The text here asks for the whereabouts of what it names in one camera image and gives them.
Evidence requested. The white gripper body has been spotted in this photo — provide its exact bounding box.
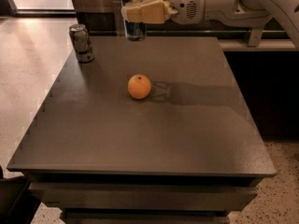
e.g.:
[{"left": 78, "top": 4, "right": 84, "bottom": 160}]
[{"left": 167, "top": 0, "right": 238, "bottom": 24}]

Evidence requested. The redbull can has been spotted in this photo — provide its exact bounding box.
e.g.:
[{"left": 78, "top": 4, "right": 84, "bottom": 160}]
[{"left": 121, "top": 0, "right": 146, "bottom": 41}]

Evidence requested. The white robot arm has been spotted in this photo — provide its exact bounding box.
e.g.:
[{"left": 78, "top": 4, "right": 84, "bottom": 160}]
[{"left": 121, "top": 0, "right": 299, "bottom": 48}]

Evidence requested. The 7up can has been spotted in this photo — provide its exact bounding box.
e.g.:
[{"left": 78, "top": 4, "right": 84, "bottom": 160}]
[{"left": 69, "top": 23, "right": 94, "bottom": 63}]

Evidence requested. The orange fruit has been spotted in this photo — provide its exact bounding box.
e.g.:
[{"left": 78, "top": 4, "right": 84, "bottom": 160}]
[{"left": 128, "top": 75, "right": 151, "bottom": 100}]

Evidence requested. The grey cabinet table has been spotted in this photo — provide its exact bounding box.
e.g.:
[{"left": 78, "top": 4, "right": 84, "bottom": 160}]
[{"left": 8, "top": 37, "right": 276, "bottom": 224}]

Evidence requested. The dark object bottom left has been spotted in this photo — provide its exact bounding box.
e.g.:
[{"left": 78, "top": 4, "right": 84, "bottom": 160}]
[{"left": 0, "top": 166, "right": 40, "bottom": 224}]

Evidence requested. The left metal wall bracket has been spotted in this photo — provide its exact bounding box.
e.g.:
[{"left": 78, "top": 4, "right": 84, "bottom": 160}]
[{"left": 113, "top": 1, "right": 125, "bottom": 36}]

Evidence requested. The metal wall bracket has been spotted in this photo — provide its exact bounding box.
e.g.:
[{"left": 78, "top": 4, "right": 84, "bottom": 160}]
[
  {"left": 113, "top": 1, "right": 125, "bottom": 36},
  {"left": 246, "top": 27, "right": 263, "bottom": 47}
]

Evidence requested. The wooden wall shelf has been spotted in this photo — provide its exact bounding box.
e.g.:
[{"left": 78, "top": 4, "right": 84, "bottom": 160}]
[{"left": 219, "top": 39, "right": 297, "bottom": 51}]

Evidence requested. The right metal wall bracket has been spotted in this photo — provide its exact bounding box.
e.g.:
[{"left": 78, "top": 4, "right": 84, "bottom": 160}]
[{"left": 246, "top": 27, "right": 263, "bottom": 47}]

